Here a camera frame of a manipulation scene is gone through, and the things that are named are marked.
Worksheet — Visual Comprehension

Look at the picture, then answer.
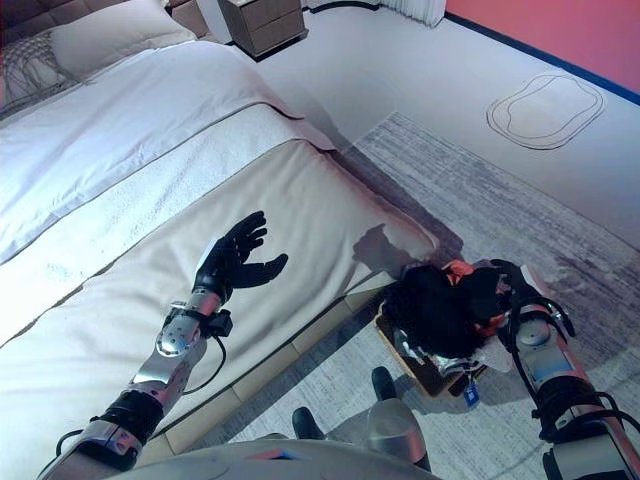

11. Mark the brown wooden nightstand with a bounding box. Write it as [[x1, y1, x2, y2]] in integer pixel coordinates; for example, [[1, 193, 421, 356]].
[[217, 0, 310, 59]]

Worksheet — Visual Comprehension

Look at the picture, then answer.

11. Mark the white curtain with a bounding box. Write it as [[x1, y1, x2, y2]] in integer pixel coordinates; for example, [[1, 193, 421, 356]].
[[379, 0, 447, 27]]

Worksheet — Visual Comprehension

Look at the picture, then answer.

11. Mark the brown wicker basket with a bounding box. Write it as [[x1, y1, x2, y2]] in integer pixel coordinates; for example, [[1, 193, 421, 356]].
[[374, 304, 489, 399]]

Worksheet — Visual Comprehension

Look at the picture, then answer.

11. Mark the pale oval floor mat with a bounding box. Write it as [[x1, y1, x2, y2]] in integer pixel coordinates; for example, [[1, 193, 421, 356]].
[[486, 73, 607, 151]]

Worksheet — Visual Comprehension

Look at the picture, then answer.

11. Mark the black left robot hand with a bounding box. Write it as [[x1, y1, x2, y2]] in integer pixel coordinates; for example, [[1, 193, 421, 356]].
[[192, 210, 290, 304]]

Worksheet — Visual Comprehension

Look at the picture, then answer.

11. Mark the black garment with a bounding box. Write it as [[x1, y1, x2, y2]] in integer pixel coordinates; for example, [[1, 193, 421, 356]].
[[382, 264, 506, 362]]

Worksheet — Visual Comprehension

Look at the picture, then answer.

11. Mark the bed with white bedding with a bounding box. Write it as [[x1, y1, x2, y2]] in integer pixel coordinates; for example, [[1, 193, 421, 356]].
[[0, 0, 442, 480]]

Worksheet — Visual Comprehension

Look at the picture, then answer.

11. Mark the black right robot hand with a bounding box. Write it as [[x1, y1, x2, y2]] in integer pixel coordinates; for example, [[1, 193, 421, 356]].
[[489, 258, 554, 302]]

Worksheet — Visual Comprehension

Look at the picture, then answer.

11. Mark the white garment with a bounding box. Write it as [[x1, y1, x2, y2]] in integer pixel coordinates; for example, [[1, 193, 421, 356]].
[[394, 329, 514, 375]]

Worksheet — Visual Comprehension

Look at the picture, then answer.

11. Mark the orange red garment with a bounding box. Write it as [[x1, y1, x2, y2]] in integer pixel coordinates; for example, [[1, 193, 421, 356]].
[[442, 259, 512, 337]]

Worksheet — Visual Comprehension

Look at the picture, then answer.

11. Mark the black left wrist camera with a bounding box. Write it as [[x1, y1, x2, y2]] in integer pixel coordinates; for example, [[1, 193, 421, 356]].
[[204, 309, 234, 339]]

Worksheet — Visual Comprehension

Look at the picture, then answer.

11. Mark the beige knitted cushion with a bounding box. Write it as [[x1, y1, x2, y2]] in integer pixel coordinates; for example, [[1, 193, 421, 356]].
[[0, 29, 77, 109]]

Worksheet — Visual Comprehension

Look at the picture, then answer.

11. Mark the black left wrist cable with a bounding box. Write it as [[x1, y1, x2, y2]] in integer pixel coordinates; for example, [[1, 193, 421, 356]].
[[181, 334, 228, 396]]

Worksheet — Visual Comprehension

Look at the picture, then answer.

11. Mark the white pillow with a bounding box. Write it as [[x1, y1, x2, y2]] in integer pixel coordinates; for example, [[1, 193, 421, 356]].
[[49, 0, 197, 79]]

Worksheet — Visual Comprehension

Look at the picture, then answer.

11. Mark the grey left robot leg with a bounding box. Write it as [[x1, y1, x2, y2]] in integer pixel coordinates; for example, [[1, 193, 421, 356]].
[[291, 406, 327, 442]]

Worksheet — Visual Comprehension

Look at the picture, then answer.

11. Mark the grey right robot leg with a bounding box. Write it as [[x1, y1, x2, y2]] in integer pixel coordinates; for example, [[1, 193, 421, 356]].
[[367, 366, 432, 472]]

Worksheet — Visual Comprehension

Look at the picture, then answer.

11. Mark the grey robot leg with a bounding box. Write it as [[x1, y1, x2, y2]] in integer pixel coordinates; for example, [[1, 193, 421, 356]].
[[367, 366, 432, 472], [291, 406, 327, 442]]

